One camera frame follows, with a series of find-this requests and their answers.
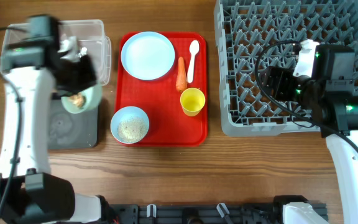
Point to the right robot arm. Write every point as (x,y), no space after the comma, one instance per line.
(321,91)

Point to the orange carrot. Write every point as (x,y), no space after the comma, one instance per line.
(181,82)

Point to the brown food scrap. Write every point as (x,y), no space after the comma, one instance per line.
(78,100)

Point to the white plastic spoon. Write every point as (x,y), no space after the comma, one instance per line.
(194,49)

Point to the clear plastic bin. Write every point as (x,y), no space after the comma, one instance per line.
(90,36)

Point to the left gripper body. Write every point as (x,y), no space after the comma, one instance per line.
(78,76)

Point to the grey dishwasher rack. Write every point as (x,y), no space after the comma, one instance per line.
(244,28)

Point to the green bowl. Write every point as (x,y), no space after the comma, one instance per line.
(93,96)

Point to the red strawberry snack wrapper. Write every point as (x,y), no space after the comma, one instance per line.
(71,49)

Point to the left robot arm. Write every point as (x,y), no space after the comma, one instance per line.
(33,70)

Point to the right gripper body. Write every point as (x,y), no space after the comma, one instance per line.
(287,88)

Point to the large light blue plate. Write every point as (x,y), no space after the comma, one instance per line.
(147,55)

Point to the red serving tray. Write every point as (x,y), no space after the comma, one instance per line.
(169,125)

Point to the black waste tray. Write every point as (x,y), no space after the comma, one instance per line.
(71,131)

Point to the yellow plastic cup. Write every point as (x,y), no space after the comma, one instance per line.
(192,101)

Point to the light blue bowl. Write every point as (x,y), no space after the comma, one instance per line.
(126,113)

